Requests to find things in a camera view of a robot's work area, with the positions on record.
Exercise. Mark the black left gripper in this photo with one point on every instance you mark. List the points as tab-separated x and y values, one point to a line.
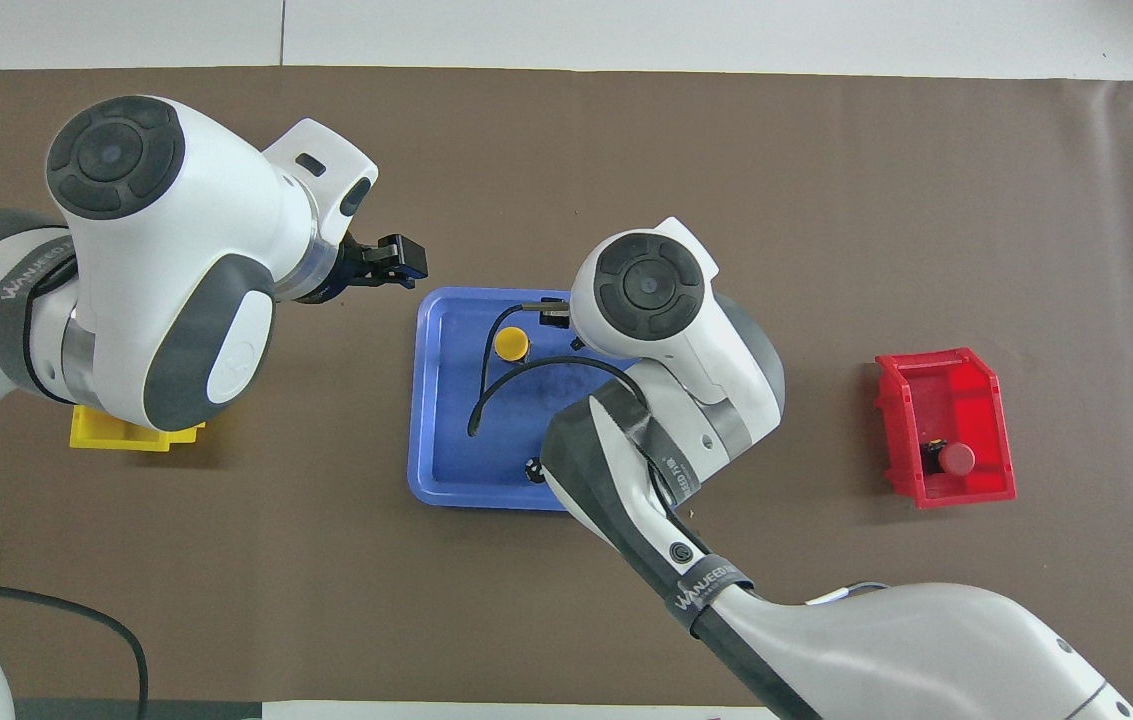
341	270

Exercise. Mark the yellow push button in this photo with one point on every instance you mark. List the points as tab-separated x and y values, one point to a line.
511	343

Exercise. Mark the red push button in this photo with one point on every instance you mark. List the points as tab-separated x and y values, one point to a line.
954	459

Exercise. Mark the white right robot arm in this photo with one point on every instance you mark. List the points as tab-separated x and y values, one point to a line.
686	380

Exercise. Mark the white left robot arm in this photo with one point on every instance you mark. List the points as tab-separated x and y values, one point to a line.
156	250

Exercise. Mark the blue plastic tray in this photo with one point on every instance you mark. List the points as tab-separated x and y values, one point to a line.
446	420

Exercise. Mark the small black cylinder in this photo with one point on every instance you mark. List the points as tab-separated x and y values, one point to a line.
533	467

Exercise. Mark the yellow plastic bin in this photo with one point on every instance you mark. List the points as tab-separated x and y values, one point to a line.
111	435

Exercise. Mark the brown paper table mat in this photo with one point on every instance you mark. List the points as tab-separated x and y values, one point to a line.
326	600

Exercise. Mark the red plastic bin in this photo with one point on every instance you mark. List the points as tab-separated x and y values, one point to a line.
966	400

